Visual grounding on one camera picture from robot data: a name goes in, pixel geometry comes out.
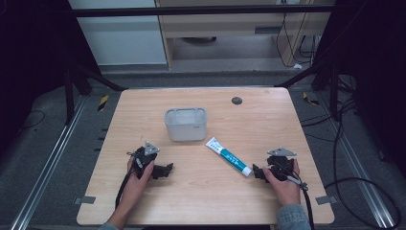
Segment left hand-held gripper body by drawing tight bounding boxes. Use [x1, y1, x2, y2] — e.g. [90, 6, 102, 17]
[126, 141, 161, 180]

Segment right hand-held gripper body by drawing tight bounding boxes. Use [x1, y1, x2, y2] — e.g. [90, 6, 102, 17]
[265, 146, 298, 182]

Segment person's left hand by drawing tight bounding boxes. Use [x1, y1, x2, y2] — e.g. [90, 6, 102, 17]
[126, 156, 156, 207]

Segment person's right hand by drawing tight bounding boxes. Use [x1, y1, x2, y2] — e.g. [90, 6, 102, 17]
[262, 158, 303, 207]

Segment white and teal toothpaste tube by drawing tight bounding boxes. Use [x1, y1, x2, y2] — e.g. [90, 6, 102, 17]
[205, 136, 254, 177]

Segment white plastic container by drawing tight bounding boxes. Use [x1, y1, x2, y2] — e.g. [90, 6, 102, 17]
[164, 106, 208, 143]

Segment grey tape piece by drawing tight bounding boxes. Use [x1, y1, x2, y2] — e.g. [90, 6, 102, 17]
[314, 195, 338, 206]
[73, 195, 97, 206]

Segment yellow and black tape strip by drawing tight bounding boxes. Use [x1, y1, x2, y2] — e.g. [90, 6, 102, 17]
[97, 94, 110, 112]
[302, 91, 321, 106]

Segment black metal stand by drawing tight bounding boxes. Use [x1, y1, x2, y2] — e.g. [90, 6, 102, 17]
[274, 59, 342, 122]
[62, 60, 127, 127]

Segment white cabinet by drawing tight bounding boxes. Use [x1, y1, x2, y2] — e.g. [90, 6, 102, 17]
[68, 0, 168, 67]

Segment dark curtain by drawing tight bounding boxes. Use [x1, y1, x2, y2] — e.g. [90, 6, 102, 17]
[0, 0, 101, 156]
[313, 0, 406, 178]

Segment light wooden desk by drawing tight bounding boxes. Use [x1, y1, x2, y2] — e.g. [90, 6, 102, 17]
[154, 0, 333, 70]

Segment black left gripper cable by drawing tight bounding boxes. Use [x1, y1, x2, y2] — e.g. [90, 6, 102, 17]
[114, 168, 136, 211]

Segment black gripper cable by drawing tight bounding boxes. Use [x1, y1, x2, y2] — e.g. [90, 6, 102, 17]
[285, 174, 316, 230]
[114, 168, 136, 211]

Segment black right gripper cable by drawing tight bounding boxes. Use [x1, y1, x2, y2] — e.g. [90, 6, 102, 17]
[285, 174, 316, 230]

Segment black floor cable loop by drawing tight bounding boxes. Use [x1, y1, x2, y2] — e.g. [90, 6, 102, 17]
[300, 98, 402, 230]

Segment aluminium floor rail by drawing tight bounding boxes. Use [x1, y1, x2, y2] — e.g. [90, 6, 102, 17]
[317, 91, 397, 230]
[9, 95, 90, 230]

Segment thin black floor cable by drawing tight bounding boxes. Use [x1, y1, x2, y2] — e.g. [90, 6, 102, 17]
[20, 109, 47, 130]

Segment black hanging desk cables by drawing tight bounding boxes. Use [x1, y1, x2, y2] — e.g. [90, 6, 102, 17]
[275, 11, 318, 69]

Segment black horizontal frame bar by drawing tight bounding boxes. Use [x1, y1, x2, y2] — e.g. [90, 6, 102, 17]
[72, 4, 335, 18]

